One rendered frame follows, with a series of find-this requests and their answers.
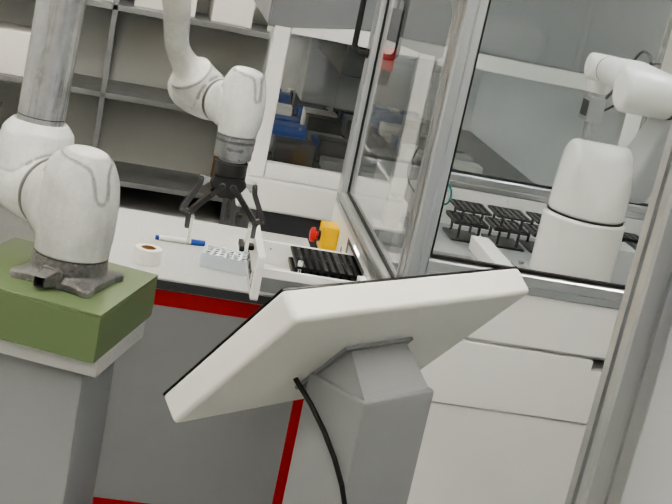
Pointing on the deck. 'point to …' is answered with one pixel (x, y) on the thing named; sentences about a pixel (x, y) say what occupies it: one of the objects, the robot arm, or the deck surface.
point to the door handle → (359, 31)
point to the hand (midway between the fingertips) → (217, 242)
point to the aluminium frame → (454, 105)
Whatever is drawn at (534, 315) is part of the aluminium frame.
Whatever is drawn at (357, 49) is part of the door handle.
